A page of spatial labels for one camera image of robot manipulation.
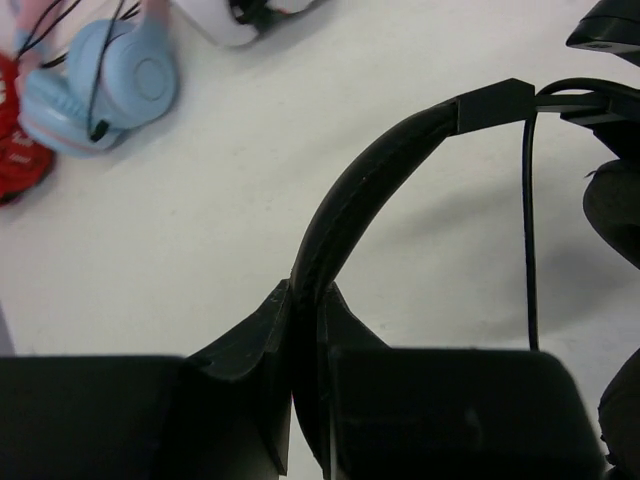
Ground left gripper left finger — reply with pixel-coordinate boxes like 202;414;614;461
177;280;291;476

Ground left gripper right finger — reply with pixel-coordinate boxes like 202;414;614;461
314;284;389;479

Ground black headset with cable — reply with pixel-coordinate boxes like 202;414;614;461
287;0;640;480

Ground red black headphones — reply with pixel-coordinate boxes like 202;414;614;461
1;52;55;206

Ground white black striped headphones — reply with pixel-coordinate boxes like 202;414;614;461
174;0;315;47

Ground blue pink cat-ear headphones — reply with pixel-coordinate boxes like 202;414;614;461
11;1;178;157

